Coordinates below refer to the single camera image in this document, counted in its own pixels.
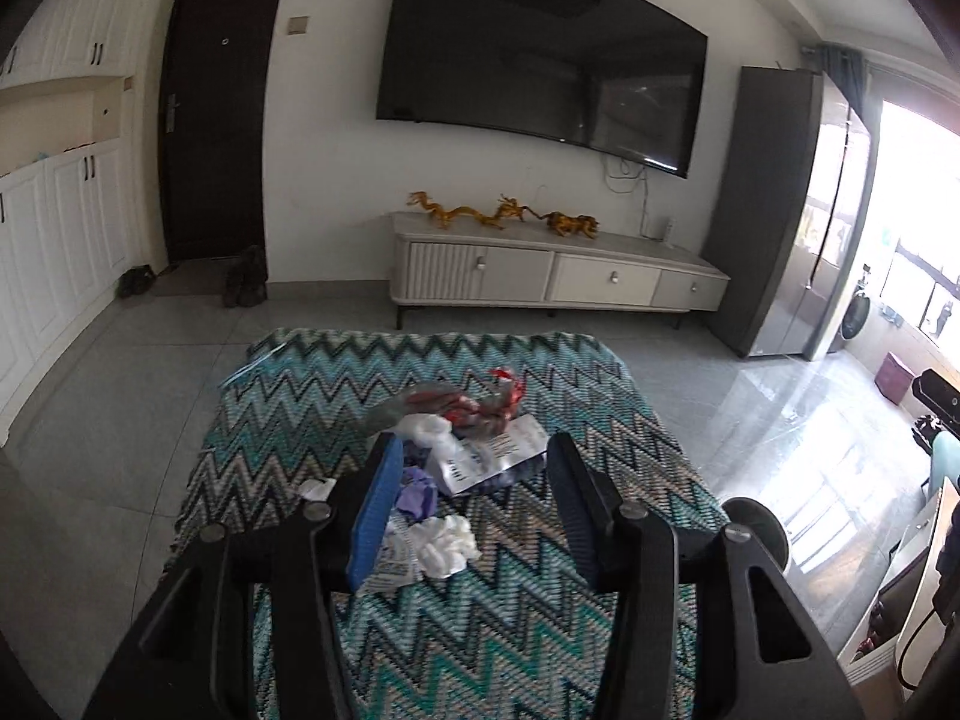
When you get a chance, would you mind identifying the grey curtain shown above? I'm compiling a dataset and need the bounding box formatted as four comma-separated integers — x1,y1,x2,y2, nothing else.
817,41,867,113

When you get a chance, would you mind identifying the red plastic wrapper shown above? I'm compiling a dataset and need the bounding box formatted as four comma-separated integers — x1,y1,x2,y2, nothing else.
439,367,530,428

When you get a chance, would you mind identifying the pair of brown boots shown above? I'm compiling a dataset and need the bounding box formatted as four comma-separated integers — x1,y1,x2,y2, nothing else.
223,246,267,308

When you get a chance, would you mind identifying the television cable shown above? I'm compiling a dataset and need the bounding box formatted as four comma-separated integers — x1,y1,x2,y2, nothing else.
604,154,650,237

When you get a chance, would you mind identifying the white television cabinet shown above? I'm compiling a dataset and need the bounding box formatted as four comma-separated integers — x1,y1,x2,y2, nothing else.
388,211,730,331

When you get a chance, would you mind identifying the golden dragon figurine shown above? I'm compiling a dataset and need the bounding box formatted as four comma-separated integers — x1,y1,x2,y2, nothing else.
407,191,541,232

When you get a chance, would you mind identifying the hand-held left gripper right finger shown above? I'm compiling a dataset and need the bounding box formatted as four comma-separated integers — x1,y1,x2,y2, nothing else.
546,431,860,720

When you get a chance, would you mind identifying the white printed wrapper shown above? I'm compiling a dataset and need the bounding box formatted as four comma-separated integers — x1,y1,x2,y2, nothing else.
352,517,428,593

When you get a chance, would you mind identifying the dark brown door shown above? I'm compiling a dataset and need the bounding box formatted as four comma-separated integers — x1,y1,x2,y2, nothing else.
160,0,290,271

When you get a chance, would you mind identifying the purple stool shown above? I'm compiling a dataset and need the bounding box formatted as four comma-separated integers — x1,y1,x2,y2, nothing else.
876,352,914,406

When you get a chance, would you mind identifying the zigzag patterned blanket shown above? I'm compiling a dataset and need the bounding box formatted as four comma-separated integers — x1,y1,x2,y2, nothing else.
172,328,732,720

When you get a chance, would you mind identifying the washing machine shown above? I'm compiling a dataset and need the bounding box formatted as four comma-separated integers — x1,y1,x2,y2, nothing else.
840,292,875,357

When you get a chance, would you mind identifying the white crumpled tissue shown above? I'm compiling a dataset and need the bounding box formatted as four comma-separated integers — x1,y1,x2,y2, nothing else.
416,514,481,578
397,412,455,451

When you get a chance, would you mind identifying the grey refrigerator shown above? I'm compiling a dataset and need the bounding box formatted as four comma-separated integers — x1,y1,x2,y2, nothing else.
705,66,878,361

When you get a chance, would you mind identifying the black wall television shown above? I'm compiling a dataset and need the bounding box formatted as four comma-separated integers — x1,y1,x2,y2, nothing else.
375,0,708,179

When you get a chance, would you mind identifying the white upper wall cabinet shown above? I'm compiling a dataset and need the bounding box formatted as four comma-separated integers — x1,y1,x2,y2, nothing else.
0,0,181,87

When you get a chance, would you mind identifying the black box device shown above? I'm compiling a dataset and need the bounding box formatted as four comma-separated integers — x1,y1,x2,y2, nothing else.
911,367,960,421

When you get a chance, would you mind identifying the white lower cabinet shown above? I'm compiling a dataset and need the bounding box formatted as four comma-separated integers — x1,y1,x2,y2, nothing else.
0,139,136,406

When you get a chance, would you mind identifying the golden lion figurine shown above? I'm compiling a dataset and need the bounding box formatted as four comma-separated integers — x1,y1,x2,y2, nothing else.
544,210,601,241

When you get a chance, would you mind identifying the clear plastic bag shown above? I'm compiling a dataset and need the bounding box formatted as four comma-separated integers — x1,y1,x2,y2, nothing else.
367,382,481,440

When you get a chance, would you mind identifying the purple plastic wrapper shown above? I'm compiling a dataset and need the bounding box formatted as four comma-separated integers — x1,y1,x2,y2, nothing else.
394,465,443,526

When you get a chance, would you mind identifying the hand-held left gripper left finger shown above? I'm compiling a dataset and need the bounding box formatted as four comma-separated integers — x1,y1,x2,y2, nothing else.
82,431,410,720

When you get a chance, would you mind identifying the white printed pouch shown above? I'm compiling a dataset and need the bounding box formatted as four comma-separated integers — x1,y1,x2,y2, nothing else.
431,416,547,497

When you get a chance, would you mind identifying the black round disc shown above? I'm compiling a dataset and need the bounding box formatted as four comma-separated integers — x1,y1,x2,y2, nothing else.
724,497,790,578

